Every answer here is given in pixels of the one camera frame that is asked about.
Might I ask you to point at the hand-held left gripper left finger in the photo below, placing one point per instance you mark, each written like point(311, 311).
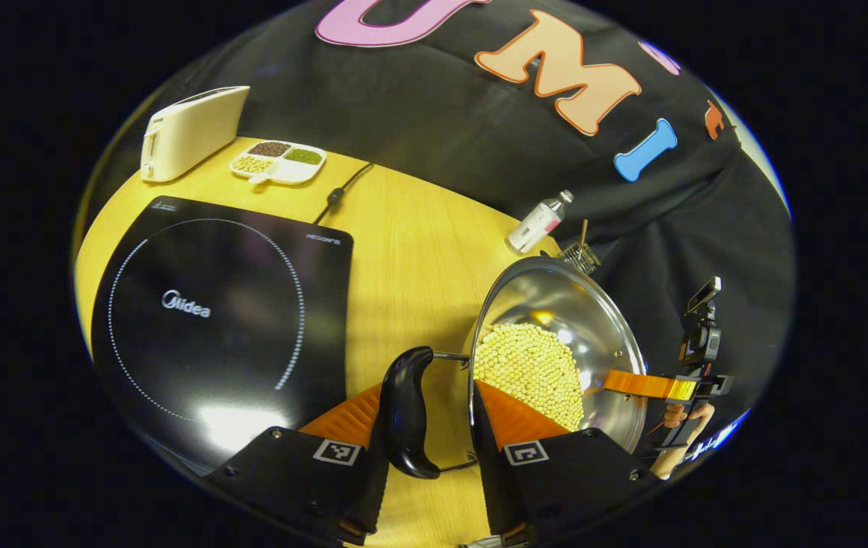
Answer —
point(289, 479)

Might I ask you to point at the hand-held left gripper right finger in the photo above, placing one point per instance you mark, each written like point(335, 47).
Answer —
point(491, 460)

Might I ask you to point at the white toaster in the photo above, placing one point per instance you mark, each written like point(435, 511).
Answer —
point(190, 133)

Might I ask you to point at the pile of yellow soybeans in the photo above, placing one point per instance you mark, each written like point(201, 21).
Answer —
point(529, 369)

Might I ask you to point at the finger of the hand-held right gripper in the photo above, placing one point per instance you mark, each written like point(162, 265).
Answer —
point(647, 385)

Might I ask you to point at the wooden stick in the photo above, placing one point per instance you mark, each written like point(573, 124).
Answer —
point(583, 232)

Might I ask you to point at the clear bottle with white label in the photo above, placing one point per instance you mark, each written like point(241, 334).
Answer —
point(537, 224)

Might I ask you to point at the black induction cooktop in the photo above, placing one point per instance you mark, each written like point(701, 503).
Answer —
point(221, 304)

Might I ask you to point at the white divided plate of beans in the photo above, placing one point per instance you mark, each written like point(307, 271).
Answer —
point(278, 162)

